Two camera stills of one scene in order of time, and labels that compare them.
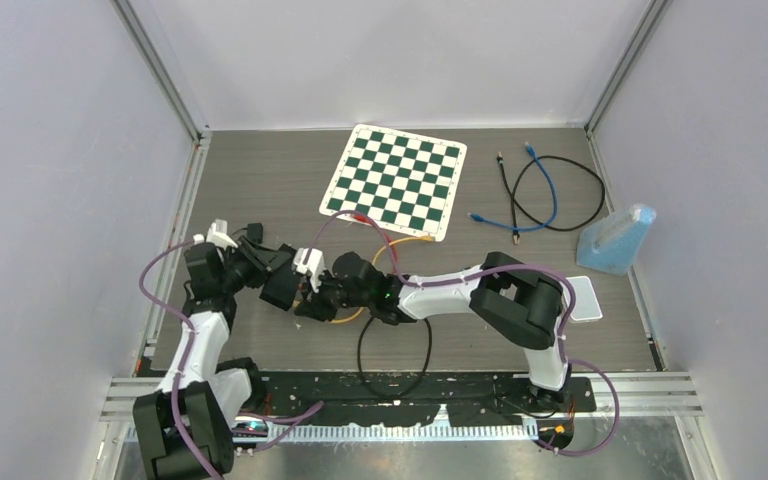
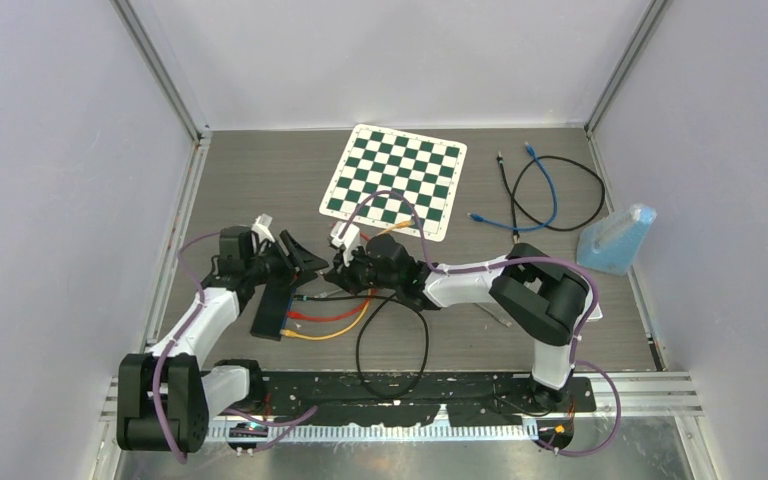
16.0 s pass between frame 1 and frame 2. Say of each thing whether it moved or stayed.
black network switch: moved
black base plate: stayed
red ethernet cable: moved
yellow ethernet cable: moved
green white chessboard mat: stayed
